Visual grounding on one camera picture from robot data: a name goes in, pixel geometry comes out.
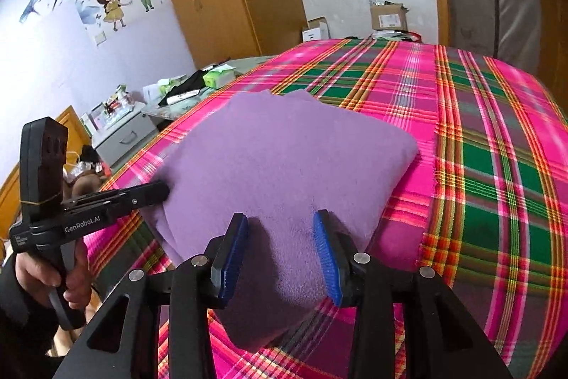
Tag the green tissue pack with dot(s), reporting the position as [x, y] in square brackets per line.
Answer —
[168, 83]
[219, 78]

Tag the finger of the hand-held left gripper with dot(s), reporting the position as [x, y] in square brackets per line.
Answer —
[142, 193]

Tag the white tube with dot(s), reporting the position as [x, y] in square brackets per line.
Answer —
[182, 97]

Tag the glass-top folding table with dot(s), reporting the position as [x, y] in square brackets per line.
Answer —
[248, 66]

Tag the white wall switch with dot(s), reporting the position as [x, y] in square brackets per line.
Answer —
[100, 38]

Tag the group of small bottles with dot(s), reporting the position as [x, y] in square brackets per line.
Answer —
[113, 106]

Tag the wooden headboard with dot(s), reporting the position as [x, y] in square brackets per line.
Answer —
[13, 183]

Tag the red bag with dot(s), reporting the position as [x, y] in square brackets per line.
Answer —
[413, 38]

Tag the pink plaid bed sheet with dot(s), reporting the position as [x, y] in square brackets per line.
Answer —
[488, 183]

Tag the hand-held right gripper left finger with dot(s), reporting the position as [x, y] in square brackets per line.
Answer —
[233, 259]

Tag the purple fleece towel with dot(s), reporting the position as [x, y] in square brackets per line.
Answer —
[275, 166]

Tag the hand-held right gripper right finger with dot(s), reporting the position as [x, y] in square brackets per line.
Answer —
[328, 259]

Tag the grey drawer cabinet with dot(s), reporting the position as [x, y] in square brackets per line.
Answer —
[124, 139]

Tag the black cloth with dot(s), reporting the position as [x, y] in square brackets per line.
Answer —
[188, 83]

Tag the person's left forearm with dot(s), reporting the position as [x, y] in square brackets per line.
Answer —
[22, 317]

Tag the white box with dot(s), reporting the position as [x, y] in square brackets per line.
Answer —
[316, 32]

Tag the cardboard box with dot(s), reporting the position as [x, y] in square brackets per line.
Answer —
[388, 17]

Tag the person's left hand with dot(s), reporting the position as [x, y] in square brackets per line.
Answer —
[35, 268]

